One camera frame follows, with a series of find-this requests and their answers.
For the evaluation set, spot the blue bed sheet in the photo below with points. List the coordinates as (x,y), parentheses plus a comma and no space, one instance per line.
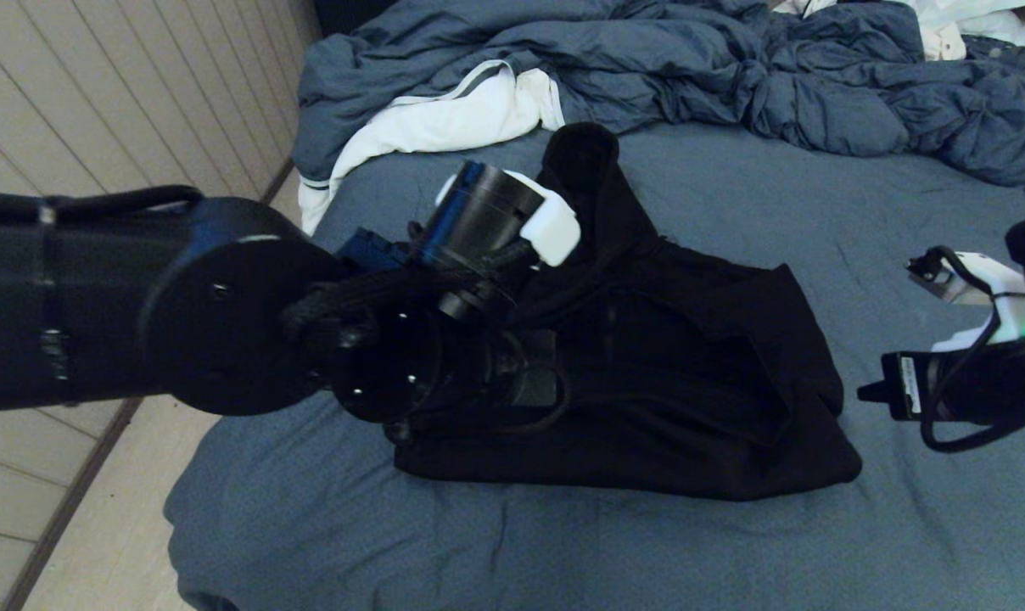
(563,552)

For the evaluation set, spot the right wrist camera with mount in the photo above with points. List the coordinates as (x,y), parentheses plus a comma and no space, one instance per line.
(988,280)

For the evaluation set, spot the black zip hoodie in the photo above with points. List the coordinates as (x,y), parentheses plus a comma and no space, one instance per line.
(691,382)

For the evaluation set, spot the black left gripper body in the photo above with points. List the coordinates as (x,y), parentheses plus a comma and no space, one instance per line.
(529,369)

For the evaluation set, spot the cream rumpled garment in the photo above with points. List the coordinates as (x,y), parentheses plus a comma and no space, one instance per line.
(945,42)

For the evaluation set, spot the white pillow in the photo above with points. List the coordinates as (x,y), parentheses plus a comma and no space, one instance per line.
(983,25)

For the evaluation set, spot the white garment with grey stripe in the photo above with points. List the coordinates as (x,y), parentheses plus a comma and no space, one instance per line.
(445,119)

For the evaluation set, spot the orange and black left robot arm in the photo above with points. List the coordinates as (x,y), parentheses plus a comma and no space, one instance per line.
(139,314)

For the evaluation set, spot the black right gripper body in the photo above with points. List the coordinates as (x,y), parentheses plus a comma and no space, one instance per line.
(911,386)

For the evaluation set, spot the black headboard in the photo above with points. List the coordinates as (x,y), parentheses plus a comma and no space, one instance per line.
(343,13)

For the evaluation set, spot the rumpled blue duvet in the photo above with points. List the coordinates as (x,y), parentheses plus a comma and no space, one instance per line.
(648,59)

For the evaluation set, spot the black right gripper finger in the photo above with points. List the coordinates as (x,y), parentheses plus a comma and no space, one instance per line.
(874,397)
(876,388)

